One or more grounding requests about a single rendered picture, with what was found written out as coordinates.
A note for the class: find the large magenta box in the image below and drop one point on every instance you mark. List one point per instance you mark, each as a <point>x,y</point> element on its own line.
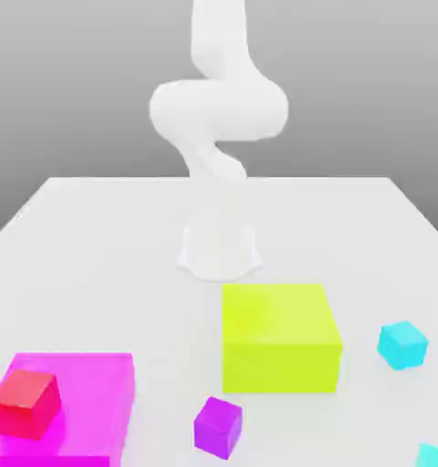
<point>95,401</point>

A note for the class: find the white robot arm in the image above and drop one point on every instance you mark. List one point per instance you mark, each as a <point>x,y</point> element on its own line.
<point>219,109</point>

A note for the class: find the small turquoise cube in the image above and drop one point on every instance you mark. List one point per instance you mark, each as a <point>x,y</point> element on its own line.
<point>436,456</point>

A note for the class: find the small purple cube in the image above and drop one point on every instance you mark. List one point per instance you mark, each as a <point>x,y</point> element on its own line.
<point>217,427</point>

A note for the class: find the large yellow-green box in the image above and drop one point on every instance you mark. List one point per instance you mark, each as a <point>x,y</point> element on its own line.
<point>277,339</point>

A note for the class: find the small red cube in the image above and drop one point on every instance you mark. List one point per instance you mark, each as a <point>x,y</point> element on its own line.
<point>23,405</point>

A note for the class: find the small cyan cube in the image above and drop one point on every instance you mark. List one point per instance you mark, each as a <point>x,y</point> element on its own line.
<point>403,344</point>

